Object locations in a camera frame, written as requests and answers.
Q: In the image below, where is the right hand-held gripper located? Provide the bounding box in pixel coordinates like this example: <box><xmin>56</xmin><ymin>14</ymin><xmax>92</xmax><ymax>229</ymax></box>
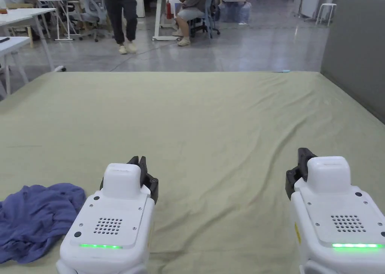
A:
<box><xmin>285</xmin><ymin>147</ymin><xmax>385</xmax><ymax>274</ymax></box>

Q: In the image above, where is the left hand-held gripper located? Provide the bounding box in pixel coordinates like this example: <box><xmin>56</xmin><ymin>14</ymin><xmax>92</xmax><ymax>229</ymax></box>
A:
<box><xmin>56</xmin><ymin>156</ymin><xmax>160</xmax><ymax>274</ymax></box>

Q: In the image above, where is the bed with beige sheet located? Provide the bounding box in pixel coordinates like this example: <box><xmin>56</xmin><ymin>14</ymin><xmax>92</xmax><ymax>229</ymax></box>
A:
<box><xmin>0</xmin><ymin>71</ymin><xmax>385</xmax><ymax>274</ymax></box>

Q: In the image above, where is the dark blue shirt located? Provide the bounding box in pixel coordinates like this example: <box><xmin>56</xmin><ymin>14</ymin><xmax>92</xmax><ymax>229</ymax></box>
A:
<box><xmin>0</xmin><ymin>182</ymin><xmax>88</xmax><ymax>264</ymax></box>

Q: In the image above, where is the grey padded headboard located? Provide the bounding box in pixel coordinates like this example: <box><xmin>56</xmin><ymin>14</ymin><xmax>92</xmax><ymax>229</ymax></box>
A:
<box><xmin>320</xmin><ymin>0</ymin><xmax>385</xmax><ymax>125</ymax></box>

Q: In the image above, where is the white round stool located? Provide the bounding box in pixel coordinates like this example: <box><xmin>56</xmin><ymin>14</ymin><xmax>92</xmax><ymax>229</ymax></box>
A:
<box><xmin>315</xmin><ymin>3</ymin><xmax>338</xmax><ymax>27</ymax></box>

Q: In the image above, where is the blue plastic bag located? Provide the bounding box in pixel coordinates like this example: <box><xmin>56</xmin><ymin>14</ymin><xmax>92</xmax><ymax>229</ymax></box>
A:
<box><xmin>221</xmin><ymin>2</ymin><xmax>252</xmax><ymax>24</ymax></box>

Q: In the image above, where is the grey office chair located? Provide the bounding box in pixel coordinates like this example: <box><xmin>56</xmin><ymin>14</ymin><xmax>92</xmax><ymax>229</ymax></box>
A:
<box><xmin>79</xmin><ymin>0</ymin><xmax>114</xmax><ymax>43</ymax></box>

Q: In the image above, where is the white table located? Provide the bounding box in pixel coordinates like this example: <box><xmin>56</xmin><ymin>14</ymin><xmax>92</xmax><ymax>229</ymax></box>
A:
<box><xmin>0</xmin><ymin>36</ymin><xmax>31</xmax><ymax>101</ymax></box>
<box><xmin>146</xmin><ymin>0</ymin><xmax>194</xmax><ymax>42</ymax></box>
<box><xmin>37</xmin><ymin>0</ymin><xmax>79</xmax><ymax>42</ymax></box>
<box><xmin>0</xmin><ymin>8</ymin><xmax>67</xmax><ymax>74</ymax></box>

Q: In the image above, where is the blue office chair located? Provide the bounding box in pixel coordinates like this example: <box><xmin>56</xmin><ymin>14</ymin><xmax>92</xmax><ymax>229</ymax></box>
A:
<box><xmin>189</xmin><ymin>0</ymin><xmax>222</xmax><ymax>38</ymax></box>

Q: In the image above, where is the wooden stool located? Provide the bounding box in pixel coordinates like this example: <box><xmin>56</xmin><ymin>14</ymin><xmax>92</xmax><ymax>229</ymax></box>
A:
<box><xmin>6</xmin><ymin>3</ymin><xmax>35</xmax><ymax>48</ymax></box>

